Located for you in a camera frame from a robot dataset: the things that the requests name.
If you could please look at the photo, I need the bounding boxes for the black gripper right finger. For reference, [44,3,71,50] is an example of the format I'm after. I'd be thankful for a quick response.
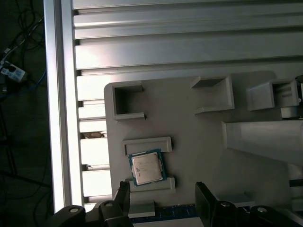
[194,181,295,227]

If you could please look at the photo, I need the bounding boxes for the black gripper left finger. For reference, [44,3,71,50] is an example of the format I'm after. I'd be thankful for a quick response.
[53,181,133,227]

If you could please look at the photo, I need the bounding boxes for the silver CPU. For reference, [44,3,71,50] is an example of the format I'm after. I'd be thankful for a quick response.
[127,148,169,187]

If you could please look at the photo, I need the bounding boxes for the grey parts rack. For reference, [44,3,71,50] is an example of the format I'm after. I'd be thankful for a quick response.
[103,70,303,227]

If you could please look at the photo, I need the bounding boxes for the white power strip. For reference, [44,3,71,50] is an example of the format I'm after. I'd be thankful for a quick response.
[0,60,28,83]

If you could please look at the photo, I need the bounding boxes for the blue floor cable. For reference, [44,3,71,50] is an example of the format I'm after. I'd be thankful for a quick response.
[0,70,47,101]

